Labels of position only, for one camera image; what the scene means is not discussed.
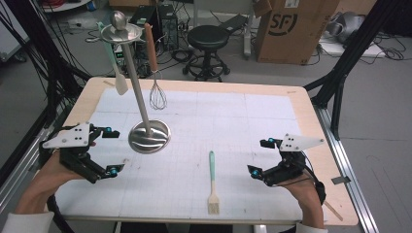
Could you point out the black round stool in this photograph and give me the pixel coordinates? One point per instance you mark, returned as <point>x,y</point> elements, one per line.
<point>208,37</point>

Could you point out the large cardboard box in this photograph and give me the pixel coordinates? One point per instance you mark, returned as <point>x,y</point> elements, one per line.
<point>291,42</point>

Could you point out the person's right hand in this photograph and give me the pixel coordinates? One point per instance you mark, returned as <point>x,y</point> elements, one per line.
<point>302,194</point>

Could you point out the aluminium floor rail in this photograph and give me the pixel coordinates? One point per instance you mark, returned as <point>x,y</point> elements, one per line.
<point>346,168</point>
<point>22,161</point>

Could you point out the black computer tower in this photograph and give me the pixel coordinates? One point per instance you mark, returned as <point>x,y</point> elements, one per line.
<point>142,16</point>
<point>168,26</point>

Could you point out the white desk leg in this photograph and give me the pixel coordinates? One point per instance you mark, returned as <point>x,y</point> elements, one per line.
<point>247,32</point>

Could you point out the person's left hand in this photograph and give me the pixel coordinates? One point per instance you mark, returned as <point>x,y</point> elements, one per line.
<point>55,174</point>

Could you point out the small device with green display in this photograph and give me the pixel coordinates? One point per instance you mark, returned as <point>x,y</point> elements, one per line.
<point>120,56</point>

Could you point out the white grid mat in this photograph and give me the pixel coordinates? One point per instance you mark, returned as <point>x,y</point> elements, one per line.
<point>226,123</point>

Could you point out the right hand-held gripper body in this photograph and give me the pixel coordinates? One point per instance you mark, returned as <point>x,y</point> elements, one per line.
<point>288,171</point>

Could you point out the grey tape strip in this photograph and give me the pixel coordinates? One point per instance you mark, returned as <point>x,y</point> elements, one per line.
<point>340,180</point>

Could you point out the steel utensil stand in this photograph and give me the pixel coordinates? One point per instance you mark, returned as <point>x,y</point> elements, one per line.
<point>139,93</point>

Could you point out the black metal frame stand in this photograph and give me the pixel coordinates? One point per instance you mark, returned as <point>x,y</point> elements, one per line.
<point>48,58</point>
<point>353,51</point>

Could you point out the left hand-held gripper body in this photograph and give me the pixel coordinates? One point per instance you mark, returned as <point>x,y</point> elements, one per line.
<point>69,137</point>

